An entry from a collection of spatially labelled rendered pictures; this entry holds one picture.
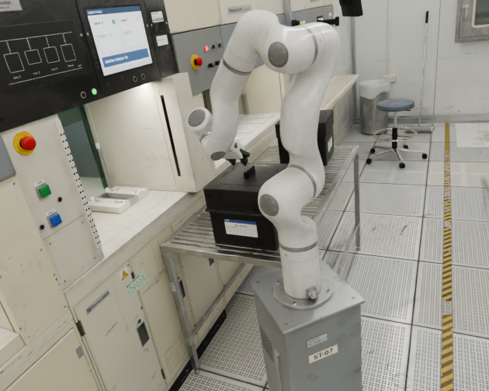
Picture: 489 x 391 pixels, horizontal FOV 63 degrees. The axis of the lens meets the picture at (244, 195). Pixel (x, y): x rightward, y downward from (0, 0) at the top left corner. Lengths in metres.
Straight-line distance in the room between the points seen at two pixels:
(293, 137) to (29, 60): 0.78
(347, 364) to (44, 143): 1.18
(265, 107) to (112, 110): 1.50
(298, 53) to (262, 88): 2.26
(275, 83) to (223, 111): 1.97
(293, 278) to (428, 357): 1.12
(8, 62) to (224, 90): 0.59
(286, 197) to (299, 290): 0.35
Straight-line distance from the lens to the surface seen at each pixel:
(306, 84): 1.03
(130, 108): 1.94
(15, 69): 1.31
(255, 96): 3.21
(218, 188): 1.52
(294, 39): 0.92
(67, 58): 1.43
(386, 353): 2.21
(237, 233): 1.57
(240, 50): 1.09
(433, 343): 2.30
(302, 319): 1.24
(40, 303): 1.40
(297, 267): 1.22
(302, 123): 1.02
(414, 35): 5.55
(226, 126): 1.18
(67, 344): 1.51
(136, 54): 1.66
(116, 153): 2.10
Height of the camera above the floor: 1.60
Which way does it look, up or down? 24 degrees down
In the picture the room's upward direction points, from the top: 9 degrees counter-clockwise
